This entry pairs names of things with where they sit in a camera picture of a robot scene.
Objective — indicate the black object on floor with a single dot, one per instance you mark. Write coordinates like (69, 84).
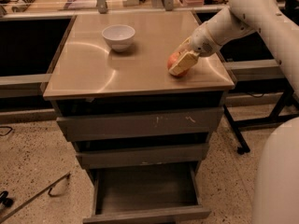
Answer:
(5, 200)

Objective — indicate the top grey drawer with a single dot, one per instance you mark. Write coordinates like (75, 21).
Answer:
(103, 127)

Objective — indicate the bottom grey open drawer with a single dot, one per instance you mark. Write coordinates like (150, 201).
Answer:
(150, 194)

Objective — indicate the black table leg frame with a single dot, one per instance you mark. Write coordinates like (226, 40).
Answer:
(287, 98)

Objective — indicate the metal rod with hook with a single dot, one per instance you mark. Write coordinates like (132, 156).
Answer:
(47, 189)

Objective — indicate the middle grey drawer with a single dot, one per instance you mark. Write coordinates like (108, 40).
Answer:
(142, 156)

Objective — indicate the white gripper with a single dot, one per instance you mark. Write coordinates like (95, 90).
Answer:
(202, 42)

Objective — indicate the grey drawer cabinet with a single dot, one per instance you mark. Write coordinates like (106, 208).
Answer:
(90, 78)

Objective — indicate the white ceramic bowl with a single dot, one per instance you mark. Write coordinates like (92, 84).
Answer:
(119, 37)

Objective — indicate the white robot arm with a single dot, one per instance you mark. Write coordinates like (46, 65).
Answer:
(276, 191)

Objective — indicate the purple white flat packet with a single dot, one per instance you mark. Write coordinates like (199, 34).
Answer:
(80, 4)

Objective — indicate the red apple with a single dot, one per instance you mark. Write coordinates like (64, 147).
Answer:
(170, 62)

